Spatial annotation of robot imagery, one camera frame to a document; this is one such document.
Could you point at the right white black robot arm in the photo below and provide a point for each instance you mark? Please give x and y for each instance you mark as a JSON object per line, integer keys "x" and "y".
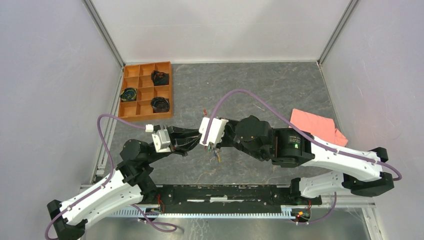
{"x": 360, "y": 172}

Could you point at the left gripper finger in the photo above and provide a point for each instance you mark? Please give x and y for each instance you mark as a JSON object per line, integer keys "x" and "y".
{"x": 180, "y": 132}
{"x": 184, "y": 145}

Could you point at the green black rolled item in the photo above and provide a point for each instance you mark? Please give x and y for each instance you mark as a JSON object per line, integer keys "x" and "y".
{"x": 128, "y": 94}

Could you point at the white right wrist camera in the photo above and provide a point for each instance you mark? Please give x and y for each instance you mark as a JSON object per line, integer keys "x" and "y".
{"x": 216, "y": 131}

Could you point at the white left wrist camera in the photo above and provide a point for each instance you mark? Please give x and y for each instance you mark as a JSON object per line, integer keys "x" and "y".
{"x": 161, "y": 138}

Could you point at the steel key holder red handle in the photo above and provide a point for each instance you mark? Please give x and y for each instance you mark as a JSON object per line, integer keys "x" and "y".
{"x": 214, "y": 151}

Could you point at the black rolled item top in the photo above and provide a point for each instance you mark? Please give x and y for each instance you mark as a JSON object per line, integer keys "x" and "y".
{"x": 160, "y": 78}

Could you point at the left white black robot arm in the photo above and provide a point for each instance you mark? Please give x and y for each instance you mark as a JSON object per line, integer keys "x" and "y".
{"x": 128, "y": 183}

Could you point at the black rolled item bottom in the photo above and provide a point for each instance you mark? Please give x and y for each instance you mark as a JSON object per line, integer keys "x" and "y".
{"x": 160, "y": 105}

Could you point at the orange compartment tray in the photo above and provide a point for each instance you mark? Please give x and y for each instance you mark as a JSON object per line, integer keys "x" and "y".
{"x": 139, "y": 76}

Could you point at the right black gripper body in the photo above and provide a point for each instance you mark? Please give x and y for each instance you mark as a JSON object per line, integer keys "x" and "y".
{"x": 227, "y": 139}

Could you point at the pink folded cloth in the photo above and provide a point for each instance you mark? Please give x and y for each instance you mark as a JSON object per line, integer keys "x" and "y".
{"x": 322, "y": 127}

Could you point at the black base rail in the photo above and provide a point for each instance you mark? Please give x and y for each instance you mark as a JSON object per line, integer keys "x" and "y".
{"x": 226, "y": 199}

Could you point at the white slotted cable duct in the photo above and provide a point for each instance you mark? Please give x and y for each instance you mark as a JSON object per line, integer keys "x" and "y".
{"x": 132, "y": 212}

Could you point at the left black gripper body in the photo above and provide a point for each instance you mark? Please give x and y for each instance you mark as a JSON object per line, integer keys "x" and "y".
{"x": 173, "y": 149}

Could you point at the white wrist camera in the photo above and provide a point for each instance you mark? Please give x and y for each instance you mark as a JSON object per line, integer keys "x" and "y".
{"x": 161, "y": 138}
{"x": 216, "y": 131}

